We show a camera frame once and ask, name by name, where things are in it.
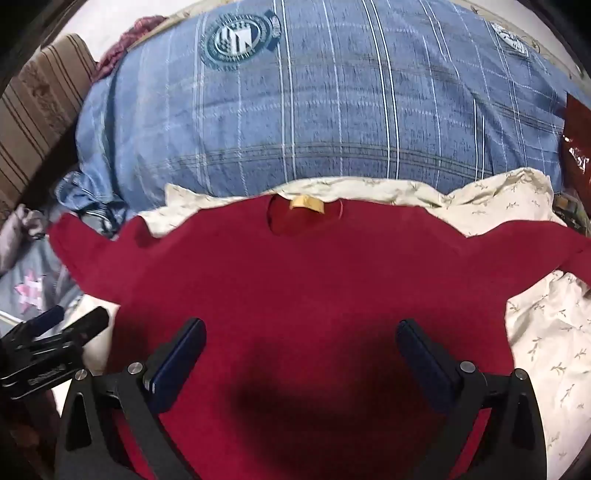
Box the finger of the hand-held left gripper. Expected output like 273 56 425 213
25 306 64 336
46 306 110 357

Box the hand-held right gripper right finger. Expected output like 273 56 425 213
396 318 548 480

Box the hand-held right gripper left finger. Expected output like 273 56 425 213
54 318 207 480

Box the red knit sweater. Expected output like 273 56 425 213
48 193 591 480

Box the grey striped blanket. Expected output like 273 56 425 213
0 222 89 334

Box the grey-pink crumpled cloth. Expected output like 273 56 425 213
0 205 48 274

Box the cream floral pillow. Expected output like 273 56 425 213
48 167 591 480

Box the blue plaid pillow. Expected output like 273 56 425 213
55 0 571 236

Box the maroon cloth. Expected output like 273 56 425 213
94 16 168 83

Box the dark red plastic bag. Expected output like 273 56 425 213
558 91 591 186

